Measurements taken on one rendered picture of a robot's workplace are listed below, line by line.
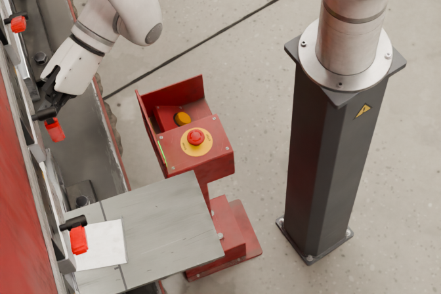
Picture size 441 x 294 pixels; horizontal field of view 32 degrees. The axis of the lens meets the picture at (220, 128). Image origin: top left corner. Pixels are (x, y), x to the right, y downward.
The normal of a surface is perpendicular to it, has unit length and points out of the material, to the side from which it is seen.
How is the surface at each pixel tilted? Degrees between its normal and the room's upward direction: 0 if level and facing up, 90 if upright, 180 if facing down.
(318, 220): 90
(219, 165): 90
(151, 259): 0
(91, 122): 0
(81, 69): 87
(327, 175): 90
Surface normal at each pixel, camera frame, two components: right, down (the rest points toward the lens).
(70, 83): 0.69, 0.61
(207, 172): 0.36, 0.82
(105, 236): -0.04, -0.47
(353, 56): 0.07, 0.88
